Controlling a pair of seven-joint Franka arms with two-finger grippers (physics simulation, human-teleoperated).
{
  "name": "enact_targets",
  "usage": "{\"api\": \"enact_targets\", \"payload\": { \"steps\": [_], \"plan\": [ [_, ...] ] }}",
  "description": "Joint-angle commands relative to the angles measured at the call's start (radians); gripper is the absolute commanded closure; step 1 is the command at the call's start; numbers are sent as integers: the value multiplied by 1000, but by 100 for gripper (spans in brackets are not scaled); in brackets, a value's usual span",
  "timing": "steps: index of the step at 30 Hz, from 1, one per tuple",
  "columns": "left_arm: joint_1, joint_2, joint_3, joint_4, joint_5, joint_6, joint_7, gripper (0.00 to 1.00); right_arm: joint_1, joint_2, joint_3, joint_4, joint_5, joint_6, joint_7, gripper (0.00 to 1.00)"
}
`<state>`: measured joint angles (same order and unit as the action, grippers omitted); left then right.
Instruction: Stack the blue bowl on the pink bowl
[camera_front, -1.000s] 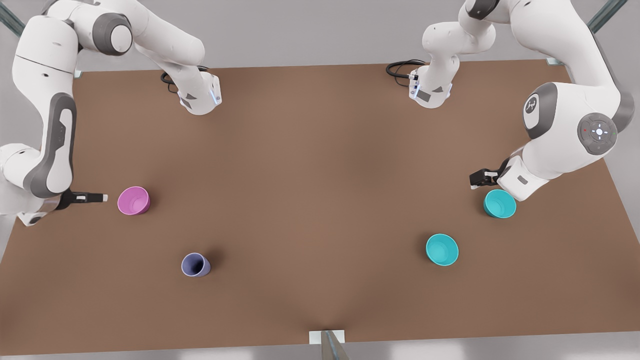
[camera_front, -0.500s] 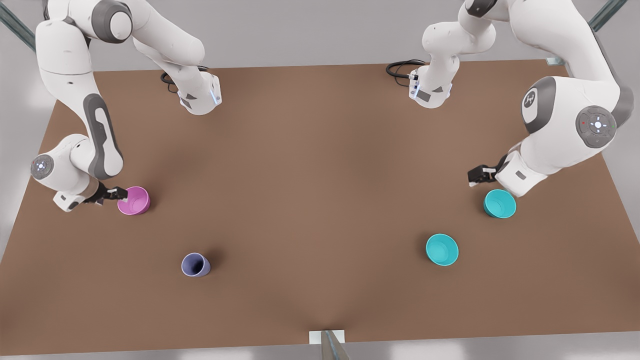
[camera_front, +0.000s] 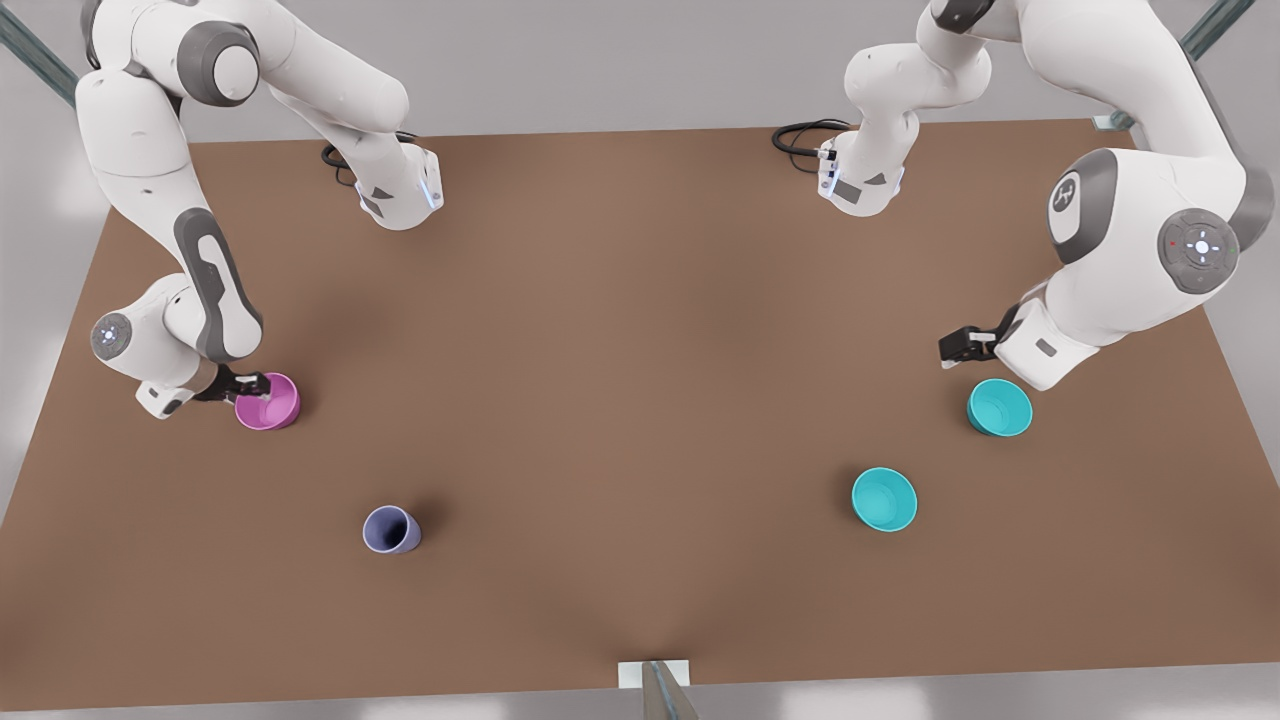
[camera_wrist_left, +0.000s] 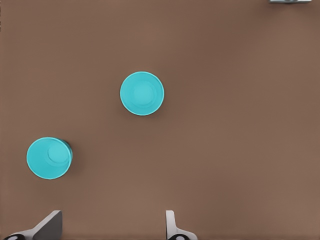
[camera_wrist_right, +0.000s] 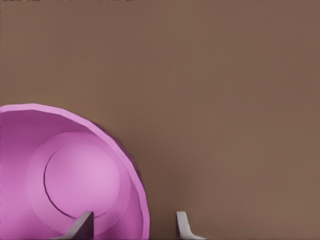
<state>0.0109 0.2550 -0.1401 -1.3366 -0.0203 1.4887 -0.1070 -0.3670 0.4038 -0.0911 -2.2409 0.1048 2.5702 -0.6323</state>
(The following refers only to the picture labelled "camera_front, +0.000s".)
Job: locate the pink bowl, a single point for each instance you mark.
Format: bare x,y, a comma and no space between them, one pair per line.
270,402

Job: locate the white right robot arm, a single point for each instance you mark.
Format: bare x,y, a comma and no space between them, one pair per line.
150,150

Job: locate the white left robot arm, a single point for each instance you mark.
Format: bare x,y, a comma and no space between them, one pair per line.
1140,230

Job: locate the teal bowl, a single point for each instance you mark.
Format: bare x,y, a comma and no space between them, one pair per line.
884,499
1000,407

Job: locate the lavender cup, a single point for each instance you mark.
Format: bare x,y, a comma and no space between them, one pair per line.
389,529

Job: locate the silver frame post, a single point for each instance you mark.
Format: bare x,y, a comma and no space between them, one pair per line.
1190,45
660,690
36,52

